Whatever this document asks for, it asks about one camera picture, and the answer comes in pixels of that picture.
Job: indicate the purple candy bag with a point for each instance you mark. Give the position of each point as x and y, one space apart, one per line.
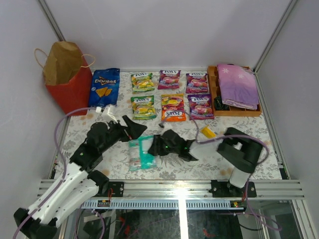
200 107
169 79
196 83

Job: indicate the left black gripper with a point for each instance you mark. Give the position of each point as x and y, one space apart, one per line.
125 132

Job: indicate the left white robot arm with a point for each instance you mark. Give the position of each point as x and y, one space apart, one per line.
79 182

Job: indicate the blue slotted cable duct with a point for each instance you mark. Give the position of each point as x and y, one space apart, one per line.
170 204

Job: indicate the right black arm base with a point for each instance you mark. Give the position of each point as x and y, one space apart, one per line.
223 189

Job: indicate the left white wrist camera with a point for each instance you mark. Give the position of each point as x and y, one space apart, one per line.
107 112

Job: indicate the purple star cloth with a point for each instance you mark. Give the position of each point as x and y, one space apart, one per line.
238 86

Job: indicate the red paper bag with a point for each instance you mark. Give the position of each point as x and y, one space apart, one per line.
68 77

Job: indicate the blue Doritos chip bag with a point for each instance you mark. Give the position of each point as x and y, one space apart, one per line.
104 87

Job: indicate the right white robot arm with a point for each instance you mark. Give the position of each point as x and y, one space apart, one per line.
239 149

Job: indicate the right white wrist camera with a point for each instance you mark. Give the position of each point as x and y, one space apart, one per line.
163 124

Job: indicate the floral table mat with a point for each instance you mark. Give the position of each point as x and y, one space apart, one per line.
116 162

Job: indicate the yellow snack bar packet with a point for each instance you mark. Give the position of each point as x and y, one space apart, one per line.
207 132

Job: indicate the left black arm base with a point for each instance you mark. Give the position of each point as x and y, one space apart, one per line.
111 189

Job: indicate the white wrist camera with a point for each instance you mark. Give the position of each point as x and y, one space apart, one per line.
107 112
163 124

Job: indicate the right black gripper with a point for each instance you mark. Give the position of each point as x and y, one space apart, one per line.
156 149

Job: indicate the wooden compartment tray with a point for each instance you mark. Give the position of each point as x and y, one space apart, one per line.
214 89

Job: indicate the teal snack package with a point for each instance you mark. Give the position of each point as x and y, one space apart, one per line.
139 156

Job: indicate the aluminium front rail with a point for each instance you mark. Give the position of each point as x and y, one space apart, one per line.
204 189

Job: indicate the green snack package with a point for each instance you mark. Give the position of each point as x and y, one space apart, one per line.
142 82

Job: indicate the black item in tray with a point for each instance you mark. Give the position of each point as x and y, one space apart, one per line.
219 106

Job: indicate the orange snack package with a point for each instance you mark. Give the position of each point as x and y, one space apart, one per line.
172 107

